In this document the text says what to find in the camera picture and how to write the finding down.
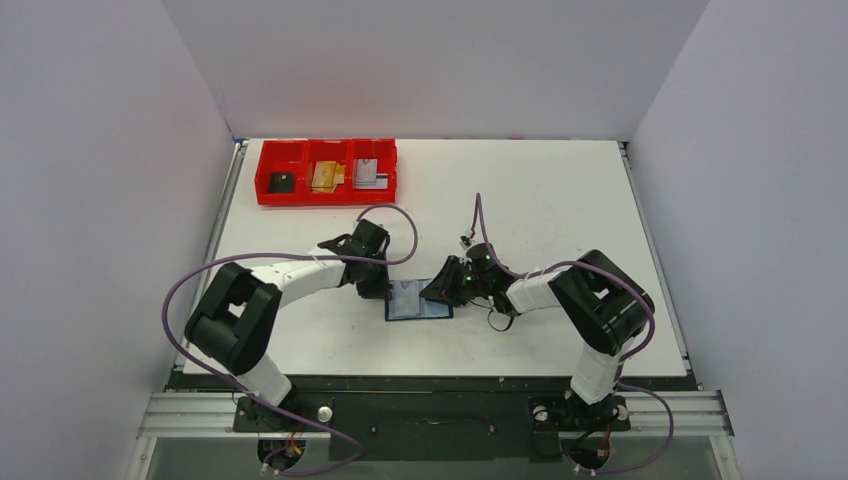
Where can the silver cards in bin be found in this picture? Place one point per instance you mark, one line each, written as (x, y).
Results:
(366, 175)

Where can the navy blue card holder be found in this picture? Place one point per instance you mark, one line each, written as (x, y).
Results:
(429, 310)

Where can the gold cards in bin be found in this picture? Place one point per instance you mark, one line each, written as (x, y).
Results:
(325, 176)

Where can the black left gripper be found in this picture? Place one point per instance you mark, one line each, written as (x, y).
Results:
(379, 291)

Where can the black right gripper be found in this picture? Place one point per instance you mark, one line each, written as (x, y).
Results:
(449, 280)

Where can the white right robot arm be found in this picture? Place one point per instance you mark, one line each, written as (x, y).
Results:
(612, 314)

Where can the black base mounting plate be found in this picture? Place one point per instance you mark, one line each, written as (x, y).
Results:
(399, 418)

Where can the red three-compartment bin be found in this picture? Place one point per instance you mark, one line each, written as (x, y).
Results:
(295, 155)

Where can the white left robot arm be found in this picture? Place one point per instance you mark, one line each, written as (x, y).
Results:
(234, 319)

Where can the black card in bin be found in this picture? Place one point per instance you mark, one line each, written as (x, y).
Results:
(281, 183)

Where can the aluminium frame rail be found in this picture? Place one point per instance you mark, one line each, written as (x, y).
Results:
(213, 415)

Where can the white credit card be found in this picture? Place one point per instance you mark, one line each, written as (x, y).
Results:
(406, 300)

